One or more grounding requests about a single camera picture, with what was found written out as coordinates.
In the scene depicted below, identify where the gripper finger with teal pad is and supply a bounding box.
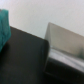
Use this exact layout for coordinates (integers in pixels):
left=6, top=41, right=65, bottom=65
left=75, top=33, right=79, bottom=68
left=0, top=9, right=11, bottom=51

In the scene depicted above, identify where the black kcup holder drawer box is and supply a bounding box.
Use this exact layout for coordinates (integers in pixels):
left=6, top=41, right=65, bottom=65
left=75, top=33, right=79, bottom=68
left=0, top=23, right=84, bottom=84

